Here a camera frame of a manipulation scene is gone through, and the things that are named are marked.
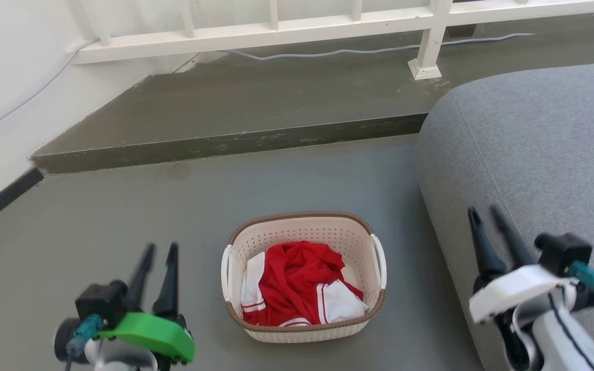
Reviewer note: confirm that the red and white garment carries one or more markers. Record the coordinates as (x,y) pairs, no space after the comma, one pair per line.
(292,281)

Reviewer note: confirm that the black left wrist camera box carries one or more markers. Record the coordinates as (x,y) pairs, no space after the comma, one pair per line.
(102,303)

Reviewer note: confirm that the black baseboard strip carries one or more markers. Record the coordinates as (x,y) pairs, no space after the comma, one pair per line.
(3,198)

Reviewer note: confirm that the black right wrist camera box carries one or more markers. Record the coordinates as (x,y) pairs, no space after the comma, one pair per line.
(565,255)

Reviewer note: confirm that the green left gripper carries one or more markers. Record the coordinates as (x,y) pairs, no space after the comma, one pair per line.
(152,335)

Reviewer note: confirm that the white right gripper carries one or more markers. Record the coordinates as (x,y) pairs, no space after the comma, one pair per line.
(513,291)

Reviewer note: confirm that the grey fabric sofa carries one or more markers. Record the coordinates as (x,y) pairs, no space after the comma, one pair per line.
(534,144)

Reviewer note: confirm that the white wooden railing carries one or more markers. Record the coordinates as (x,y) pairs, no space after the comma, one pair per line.
(276,35)

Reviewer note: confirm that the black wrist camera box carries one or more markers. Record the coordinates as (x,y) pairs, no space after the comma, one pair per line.
(102,303)
(565,255)

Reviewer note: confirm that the cream plastic laundry basket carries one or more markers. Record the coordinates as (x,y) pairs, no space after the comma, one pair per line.
(302,232)

